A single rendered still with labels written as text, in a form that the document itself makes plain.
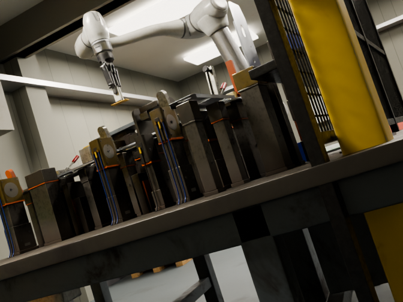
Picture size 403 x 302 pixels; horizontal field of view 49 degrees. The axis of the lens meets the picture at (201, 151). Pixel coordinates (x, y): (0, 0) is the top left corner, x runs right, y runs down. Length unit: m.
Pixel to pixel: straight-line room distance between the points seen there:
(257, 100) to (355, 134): 0.53
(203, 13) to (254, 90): 0.91
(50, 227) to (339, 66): 1.49
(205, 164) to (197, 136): 0.09
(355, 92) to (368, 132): 0.09
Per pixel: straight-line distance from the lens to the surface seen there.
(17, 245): 2.25
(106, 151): 1.81
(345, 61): 1.02
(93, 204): 2.09
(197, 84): 9.06
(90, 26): 2.18
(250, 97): 1.49
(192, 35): 2.43
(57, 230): 2.07
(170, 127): 1.57
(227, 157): 1.47
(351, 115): 1.02
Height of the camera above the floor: 0.73
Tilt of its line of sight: 5 degrees up
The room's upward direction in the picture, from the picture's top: 18 degrees counter-clockwise
